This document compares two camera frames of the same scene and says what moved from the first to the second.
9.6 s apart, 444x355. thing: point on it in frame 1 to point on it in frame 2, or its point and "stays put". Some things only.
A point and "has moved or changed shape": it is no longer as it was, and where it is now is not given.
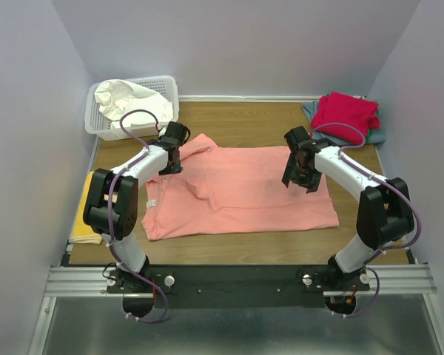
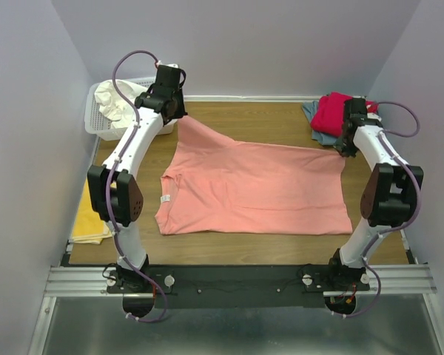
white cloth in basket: [116, 97] stays put
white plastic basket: [103, 128] stays put
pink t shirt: [223, 191] has moved or changed shape
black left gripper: [175, 169] to [181, 112]
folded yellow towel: [82, 232] stays put
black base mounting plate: [237, 286] stays put
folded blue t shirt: [374, 136] stays put
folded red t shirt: [360, 113] stays put
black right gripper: [311, 183] to [345, 151]
